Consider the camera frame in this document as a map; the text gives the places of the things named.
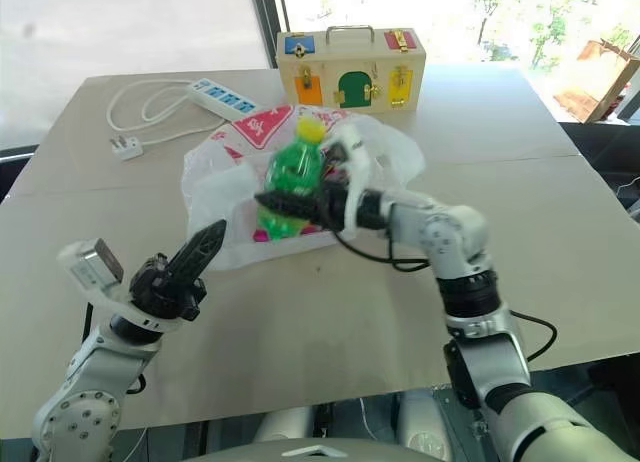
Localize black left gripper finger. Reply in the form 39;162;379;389
167;220;227;286
174;222;228;290

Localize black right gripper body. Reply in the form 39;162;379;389
314;178;352;234

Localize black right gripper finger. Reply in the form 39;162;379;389
253;190;324;226

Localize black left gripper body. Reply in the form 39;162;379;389
129;252;208;323

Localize green bottle with yellow cap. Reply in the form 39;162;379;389
252;117;327;243

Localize white plastic bag red print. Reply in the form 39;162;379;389
179;103;426;272

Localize brown paper bag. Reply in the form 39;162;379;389
551;37;640;125

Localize silver robot torso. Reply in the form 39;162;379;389
183;387;455;462

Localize black furniture beside table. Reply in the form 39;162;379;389
556;120;640;219

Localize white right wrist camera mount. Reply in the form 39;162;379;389
325;125;377;234

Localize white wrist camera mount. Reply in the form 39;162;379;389
325;125;377;234
56;237;182;334

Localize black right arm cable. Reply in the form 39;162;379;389
331;229;559;363

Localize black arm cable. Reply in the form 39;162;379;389
81;301;149;396
331;229;559;363

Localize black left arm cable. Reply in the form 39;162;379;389
81;301;149;396

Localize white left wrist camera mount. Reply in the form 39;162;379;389
56;237;182;334

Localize white power strip with cable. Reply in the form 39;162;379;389
105;76;263;162

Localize wooden lock box with handle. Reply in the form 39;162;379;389
276;24;428;115

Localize dark window frame post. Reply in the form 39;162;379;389
248;0;284;70

